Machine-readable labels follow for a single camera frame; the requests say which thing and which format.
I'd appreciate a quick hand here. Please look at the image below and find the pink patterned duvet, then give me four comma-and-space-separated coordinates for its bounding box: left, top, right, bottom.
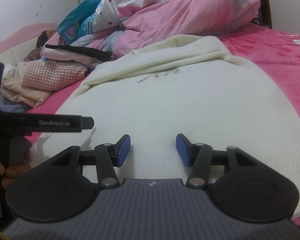
49, 0, 261, 59

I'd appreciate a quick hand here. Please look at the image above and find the pink padded headboard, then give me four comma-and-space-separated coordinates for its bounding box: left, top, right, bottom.
0, 23, 57, 66

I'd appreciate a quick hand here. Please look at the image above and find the dark wooden door frame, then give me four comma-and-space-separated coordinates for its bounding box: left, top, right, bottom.
258, 0, 272, 29

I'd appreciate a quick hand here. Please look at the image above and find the stack of folded clothes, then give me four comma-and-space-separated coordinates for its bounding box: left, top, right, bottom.
0, 46, 102, 113

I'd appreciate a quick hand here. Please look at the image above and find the cream white fleece sweater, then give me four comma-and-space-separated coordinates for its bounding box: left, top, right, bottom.
32, 35, 300, 216

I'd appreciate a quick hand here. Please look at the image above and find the black folded garment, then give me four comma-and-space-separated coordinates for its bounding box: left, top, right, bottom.
45, 44, 113, 62

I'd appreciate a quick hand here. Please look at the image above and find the person's left hand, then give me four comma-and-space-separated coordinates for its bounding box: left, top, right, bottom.
0, 151, 33, 189

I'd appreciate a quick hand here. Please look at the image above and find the pink floral bed blanket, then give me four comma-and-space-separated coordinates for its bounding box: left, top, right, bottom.
32, 24, 300, 225

